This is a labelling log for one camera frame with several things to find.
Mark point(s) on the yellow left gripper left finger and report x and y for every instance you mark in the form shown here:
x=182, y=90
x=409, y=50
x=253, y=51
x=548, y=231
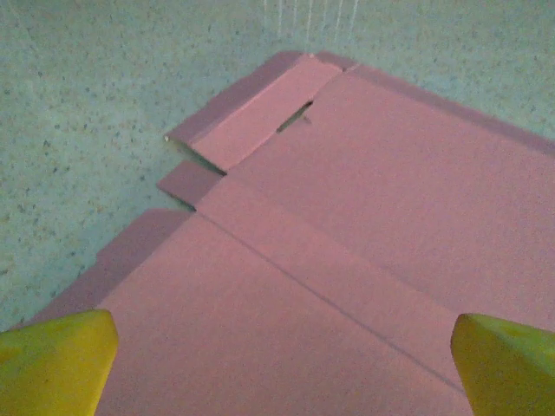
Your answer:
x=52, y=368

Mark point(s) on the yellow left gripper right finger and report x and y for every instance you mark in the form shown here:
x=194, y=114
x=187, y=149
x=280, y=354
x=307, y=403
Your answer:
x=511, y=372

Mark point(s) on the pink and white paper box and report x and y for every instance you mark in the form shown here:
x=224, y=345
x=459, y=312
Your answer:
x=338, y=242

